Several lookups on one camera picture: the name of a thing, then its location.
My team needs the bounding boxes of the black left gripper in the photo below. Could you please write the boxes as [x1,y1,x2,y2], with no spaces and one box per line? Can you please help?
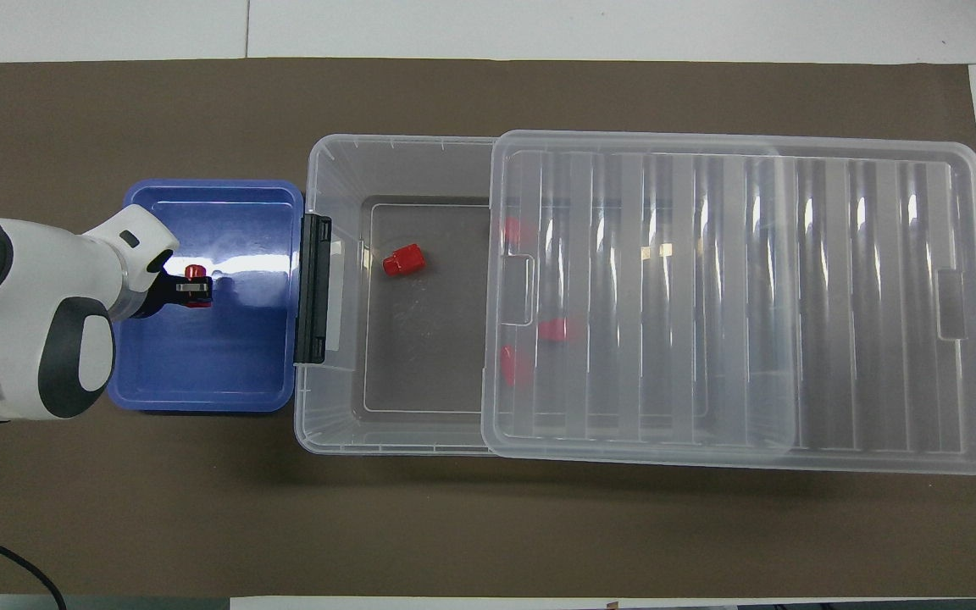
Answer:
[134,264,215,322]

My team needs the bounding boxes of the clear ribbed plastic lid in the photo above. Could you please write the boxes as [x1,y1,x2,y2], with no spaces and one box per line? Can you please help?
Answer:
[481,129,976,475]

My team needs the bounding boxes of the blue plastic tray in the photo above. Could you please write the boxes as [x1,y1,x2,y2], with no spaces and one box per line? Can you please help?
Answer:
[107,178,305,413]

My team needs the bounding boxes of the black box latch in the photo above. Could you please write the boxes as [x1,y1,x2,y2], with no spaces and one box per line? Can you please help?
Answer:
[294,213,334,365]

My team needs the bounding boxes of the clear plastic storage box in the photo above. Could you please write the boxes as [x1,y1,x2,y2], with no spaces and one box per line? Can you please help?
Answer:
[293,134,798,457]

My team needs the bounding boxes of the brown table mat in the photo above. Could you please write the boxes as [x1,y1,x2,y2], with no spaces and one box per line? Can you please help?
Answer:
[0,58,976,598]

